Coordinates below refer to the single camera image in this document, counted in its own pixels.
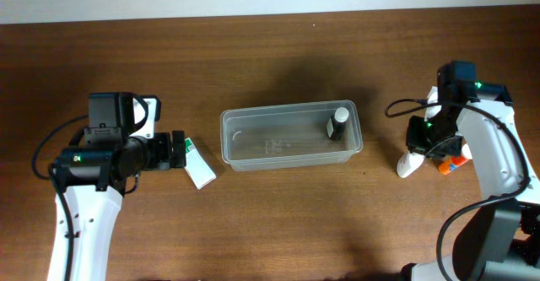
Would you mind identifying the white green medicine box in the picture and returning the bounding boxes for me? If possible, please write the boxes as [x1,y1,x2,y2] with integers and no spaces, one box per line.
[184,138,217,190]

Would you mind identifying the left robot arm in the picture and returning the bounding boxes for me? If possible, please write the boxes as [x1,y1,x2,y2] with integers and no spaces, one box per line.
[47,92,186,280]

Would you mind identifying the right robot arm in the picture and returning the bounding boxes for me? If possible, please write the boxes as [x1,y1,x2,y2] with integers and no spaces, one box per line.
[397,61,539,280]

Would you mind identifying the orange tube white cap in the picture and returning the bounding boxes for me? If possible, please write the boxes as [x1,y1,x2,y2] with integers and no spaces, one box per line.
[438,143,473,176]

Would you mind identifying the clear plastic container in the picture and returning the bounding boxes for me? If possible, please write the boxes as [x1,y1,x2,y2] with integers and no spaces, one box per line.
[220,100,364,171]

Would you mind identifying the black bottle white cap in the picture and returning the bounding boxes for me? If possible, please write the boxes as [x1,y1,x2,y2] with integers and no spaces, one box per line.
[326,107,349,141]

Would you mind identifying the white spray bottle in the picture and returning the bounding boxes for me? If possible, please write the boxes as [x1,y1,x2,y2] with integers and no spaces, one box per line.
[397,152,425,178]

